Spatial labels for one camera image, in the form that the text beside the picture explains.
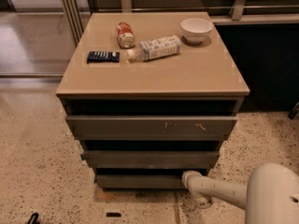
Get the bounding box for dark object right edge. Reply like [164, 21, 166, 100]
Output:
[288, 102, 299, 119]

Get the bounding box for clear plastic bottle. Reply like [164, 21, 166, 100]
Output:
[126, 35, 181, 62]

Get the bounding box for grey bottom drawer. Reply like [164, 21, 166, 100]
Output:
[95, 173, 184, 189]

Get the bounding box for metal railing frame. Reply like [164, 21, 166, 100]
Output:
[61, 0, 299, 43]

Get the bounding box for dark blue snack packet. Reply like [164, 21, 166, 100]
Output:
[87, 51, 120, 63]

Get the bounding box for grey drawer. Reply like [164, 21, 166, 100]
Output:
[66, 116, 237, 141]
[81, 150, 219, 169]
[95, 173, 184, 189]

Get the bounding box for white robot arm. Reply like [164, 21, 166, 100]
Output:
[182, 163, 299, 224]

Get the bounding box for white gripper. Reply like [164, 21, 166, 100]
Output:
[182, 171, 213, 209]

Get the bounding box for grey top drawer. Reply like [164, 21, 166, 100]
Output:
[66, 116, 237, 141]

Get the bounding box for grey three-drawer cabinet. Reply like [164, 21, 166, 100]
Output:
[56, 12, 249, 177]

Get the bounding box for white ceramic bowl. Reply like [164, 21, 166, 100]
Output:
[180, 18, 213, 44]

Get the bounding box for red soda can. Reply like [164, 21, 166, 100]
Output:
[116, 22, 135, 49]

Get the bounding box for grey middle drawer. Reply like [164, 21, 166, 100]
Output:
[81, 150, 219, 169]

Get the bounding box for black object bottom left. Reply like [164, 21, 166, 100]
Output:
[27, 213, 40, 224]

